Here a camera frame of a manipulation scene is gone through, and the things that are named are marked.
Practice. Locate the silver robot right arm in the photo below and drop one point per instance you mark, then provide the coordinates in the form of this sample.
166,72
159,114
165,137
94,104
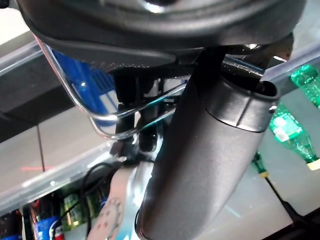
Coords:
112,215

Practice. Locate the green plastic soda bottle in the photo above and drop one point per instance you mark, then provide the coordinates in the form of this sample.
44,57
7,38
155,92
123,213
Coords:
70,207

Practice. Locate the green Sprite bottle yellow cap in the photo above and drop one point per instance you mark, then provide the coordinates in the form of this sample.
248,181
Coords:
287,127
258,165
308,82

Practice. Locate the Pepsi cola bottle blue label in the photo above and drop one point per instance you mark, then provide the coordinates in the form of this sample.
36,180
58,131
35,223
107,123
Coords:
10,225
46,227

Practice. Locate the black shelf base plinth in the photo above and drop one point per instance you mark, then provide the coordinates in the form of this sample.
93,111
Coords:
25,95

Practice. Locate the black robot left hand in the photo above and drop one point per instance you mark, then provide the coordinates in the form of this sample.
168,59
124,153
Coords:
212,150

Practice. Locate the blue plastic shopping basket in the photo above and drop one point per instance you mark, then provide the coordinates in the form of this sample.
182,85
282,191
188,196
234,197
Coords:
75,75

